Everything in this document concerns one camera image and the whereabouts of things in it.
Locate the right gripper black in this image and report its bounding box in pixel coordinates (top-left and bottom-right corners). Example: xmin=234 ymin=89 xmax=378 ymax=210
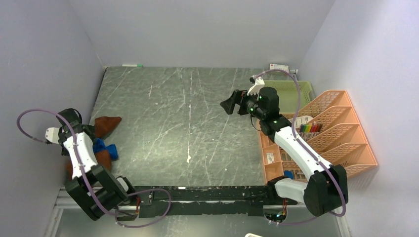
xmin=220 ymin=88 xmax=265 ymax=120

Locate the brown towel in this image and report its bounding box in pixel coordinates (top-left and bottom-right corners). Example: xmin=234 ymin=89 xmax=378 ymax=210
xmin=65 ymin=116 xmax=123 ymax=181

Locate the blue towel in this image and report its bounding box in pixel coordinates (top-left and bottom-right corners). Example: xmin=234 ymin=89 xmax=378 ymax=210
xmin=92 ymin=138 xmax=119 ymax=161

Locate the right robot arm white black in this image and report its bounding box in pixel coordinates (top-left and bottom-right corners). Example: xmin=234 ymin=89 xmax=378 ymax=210
xmin=220 ymin=87 xmax=348 ymax=217

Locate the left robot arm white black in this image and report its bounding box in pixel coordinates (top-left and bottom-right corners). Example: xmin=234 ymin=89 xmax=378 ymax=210
xmin=55 ymin=108 xmax=137 ymax=221

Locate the white red box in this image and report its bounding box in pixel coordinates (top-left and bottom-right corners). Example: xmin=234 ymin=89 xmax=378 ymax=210
xmin=269 ymin=64 xmax=290 ymax=73

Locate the coloured marker set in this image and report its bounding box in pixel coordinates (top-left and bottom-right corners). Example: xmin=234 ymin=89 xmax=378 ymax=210
xmin=299 ymin=123 xmax=323 ymax=133

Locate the white green marker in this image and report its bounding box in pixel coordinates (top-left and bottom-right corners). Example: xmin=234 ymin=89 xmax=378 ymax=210
xmin=122 ymin=64 xmax=143 ymax=67

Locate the orange file organizer rack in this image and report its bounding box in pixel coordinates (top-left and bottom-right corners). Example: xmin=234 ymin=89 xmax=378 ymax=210
xmin=297 ymin=90 xmax=378 ymax=178

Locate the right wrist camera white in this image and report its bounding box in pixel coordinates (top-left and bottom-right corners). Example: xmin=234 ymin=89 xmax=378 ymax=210
xmin=247 ymin=77 xmax=265 ymax=96

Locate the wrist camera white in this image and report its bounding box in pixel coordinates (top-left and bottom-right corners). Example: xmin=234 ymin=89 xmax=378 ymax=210
xmin=45 ymin=127 xmax=59 ymax=144
xmin=247 ymin=77 xmax=265 ymax=96

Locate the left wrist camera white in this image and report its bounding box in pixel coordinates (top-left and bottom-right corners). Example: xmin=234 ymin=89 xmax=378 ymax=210
xmin=45 ymin=127 xmax=59 ymax=144

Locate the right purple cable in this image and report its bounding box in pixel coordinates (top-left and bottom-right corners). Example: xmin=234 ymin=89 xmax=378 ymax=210
xmin=254 ymin=69 xmax=347 ymax=227

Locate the purple cable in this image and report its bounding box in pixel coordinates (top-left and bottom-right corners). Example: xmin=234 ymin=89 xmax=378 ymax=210
xmin=254 ymin=69 xmax=347 ymax=227
xmin=16 ymin=109 xmax=172 ymax=229

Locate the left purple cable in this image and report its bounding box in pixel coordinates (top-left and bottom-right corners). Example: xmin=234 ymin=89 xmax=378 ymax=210
xmin=16 ymin=109 xmax=172 ymax=229

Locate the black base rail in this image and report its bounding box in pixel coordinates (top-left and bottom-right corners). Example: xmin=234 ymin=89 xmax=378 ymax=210
xmin=119 ymin=185 xmax=297 ymax=218

